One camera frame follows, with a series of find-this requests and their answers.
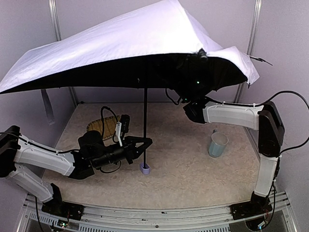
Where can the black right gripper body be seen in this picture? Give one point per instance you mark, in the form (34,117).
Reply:
(201,54)

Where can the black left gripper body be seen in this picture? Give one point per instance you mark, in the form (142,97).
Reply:
(129,150)

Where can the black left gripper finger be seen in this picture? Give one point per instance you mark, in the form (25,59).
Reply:
(136,151)
(132,141)

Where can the lavender folding umbrella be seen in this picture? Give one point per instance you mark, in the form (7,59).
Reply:
(144,48)

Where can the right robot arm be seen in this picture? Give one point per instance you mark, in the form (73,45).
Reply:
(266,120)

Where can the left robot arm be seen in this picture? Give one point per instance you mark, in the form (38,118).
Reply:
(16,151)

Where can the woven bamboo tray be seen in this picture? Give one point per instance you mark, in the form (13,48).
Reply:
(109,126)

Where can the light blue mug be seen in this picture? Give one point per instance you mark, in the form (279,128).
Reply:
(218,144)

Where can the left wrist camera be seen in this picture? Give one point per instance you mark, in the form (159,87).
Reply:
(122,127)

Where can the right aluminium corner post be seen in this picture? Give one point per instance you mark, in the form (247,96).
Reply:
(250,48)

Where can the aluminium corner post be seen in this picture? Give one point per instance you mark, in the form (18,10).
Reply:
(250,48)
(57,32)

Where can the left aluminium corner post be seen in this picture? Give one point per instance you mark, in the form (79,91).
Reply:
(57,32)

